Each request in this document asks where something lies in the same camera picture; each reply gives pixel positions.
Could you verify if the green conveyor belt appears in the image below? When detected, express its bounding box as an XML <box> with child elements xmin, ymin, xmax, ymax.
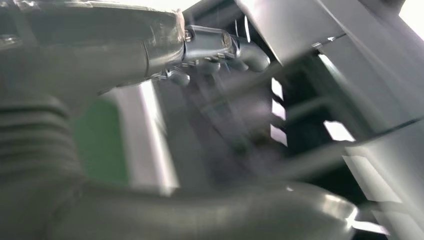
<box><xmin>73</xmin><ymin>98</ymin><xmax>129</xmax><ymax>186</ymax></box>

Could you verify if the aluminium conveyor frame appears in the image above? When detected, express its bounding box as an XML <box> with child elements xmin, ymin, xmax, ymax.
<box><xmin>109</xmin><ymin>81</ymin><xmax>180</xmax><ymax>197</ymax></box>

